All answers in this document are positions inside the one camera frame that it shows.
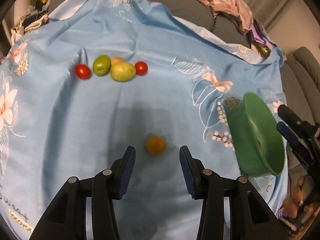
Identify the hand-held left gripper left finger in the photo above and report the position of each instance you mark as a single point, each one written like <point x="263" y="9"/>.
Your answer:
<point x="128" y="171"/>

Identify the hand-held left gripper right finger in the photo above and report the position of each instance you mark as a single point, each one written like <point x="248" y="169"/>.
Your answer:
<point x="187" y="175"/>

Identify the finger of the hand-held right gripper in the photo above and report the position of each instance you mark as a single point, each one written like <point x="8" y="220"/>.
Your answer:
<point x="287" y="133"/>
<point x="292" y="120"/>

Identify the green plastic bowl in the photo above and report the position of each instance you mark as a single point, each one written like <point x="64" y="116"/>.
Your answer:
<point x="260" y="130"/>

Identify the yellow-orange round fruit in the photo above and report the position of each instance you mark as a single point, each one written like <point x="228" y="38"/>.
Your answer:
<point x="156" y="145"/>

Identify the grey armchair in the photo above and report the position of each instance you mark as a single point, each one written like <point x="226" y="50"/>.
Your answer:
<point x="306" y="65"/>

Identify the brown plush toy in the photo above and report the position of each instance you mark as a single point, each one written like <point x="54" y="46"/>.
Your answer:
<point x="297" y="195"/>

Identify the blue floral bed sheet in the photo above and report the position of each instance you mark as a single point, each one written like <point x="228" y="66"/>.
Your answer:
<point x="75" y="120"/>

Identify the purple cloth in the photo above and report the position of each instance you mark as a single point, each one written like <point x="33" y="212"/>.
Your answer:
<point x="260" y="36"/>

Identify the large yellow-green jujube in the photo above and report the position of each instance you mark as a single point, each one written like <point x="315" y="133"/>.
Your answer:
<point x="123" y="72"/>

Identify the red cherry tomato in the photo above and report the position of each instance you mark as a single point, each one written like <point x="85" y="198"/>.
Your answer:
<point x="141" y="68"/>
<point x="82" y="71"/>

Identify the small green jujube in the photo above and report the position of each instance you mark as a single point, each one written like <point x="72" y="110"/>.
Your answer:
<point x="101" y="65"/>

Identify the small orange fruit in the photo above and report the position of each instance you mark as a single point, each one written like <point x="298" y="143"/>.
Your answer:
<point x="117" y="60"/>

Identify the beige curtain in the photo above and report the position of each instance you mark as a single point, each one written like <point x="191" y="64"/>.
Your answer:
<point x="287" y="5"/>

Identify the pink crumpled cloth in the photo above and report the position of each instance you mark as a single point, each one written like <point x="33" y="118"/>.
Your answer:
<point x="230" y="5"/>

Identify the grey sofa cushion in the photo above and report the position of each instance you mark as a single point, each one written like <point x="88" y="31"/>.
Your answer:
<point x="190" y="7"/>

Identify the patterned cloth pile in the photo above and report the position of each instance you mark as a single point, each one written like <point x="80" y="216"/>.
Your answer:
<point x="27" y="22"/>

